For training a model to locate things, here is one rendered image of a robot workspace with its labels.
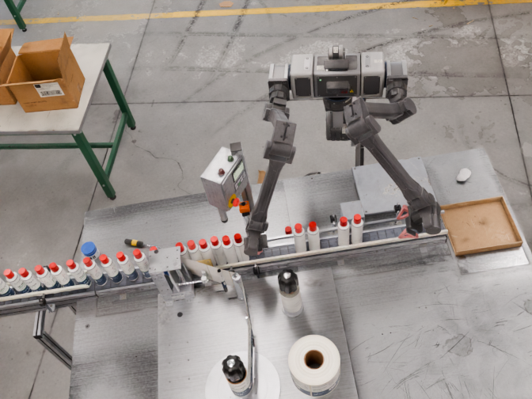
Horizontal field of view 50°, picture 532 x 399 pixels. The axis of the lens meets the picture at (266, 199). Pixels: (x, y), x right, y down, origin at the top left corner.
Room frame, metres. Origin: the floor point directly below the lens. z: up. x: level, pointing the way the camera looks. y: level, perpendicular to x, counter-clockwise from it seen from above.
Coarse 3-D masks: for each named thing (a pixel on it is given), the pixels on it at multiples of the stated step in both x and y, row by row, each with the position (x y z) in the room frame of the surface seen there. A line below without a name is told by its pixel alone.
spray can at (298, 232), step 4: (296, 224) 1.38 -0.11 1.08; (300, 224) 1.38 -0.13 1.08; (296, 228) 1.36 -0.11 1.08; (300, 228) 1.36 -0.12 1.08; (296, 232) 1.36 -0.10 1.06; (300, 232) 1.36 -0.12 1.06; (304, 232) 1.36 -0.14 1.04; (296, 236) 1.35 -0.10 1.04; (300, 236) 1.35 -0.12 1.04; (304, 236) 1.36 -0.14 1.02; (296, 240) 1.35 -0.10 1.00; (300, 240) 1.35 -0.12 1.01; (304, 240) 1.35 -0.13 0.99; (296, 244) 1.36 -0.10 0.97; (300, 244) 1.35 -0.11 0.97; (304, 244) 1.35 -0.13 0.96; (296, 248) 1.36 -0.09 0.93; (300, 248) 1.35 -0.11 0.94; (304, 248) 1.35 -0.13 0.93; (296, 252) 1.36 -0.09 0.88; (300, 252) 1.35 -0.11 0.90
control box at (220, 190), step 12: (216, 156) 1.51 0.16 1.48; (240, 156) 1.50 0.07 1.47; (216, 168) 1.45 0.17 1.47; (228, 168) 1.44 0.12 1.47; (204, 180) 1.42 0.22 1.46; (216, 180) 1.39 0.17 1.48; (228, 180) 1.40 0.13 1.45; (216, 192) 1.39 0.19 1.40; (228, 192) 1.39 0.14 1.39; (240, 192) 1.44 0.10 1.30; (216, 204) 1.40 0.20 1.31; (228, 204) 1.37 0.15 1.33
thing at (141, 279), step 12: (396, 228) 1.39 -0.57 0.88; (324, 240) 1.40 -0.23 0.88; (336, 240) 1.39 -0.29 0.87; (372, 240) 1.35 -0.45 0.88; (408, 240) 1.31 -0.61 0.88; (264, 252) 1.40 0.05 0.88; (276, 252) 1.38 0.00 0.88; (288, 252) 1.38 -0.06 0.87; (336, 252) 1.32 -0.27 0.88; (216, 264) 1.38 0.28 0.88; (252, 264) 1.34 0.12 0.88; (108, 276) 1.43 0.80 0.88; (96, 288) 1.38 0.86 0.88; (108, 288) 1.37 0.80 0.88
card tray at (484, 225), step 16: (448, 208) 1.47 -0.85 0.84; (464, 208) 1.45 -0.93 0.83; (480, 208) 1.44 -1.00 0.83; (496, 208) 1.42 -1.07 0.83; (448, 224) 1.38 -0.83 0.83; (464, 224) 1.37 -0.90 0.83; (480, 224) 1.35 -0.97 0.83; (496, 224) 1.33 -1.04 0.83; (512, 224) 1.31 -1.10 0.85; (464, 240) 1.28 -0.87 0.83; (480, 240) 1.27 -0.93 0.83; (496, 240) 1.25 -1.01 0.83; (512, 240) 1.24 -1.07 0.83
